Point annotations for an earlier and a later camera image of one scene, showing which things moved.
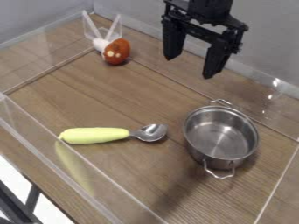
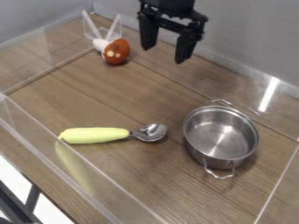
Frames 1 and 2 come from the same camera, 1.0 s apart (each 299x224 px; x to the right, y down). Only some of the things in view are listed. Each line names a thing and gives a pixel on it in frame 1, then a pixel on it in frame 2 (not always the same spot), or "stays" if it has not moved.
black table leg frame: [17, 212] stays
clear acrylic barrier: [119, 137] stays
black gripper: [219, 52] -> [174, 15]
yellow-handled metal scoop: [147, 132] stays
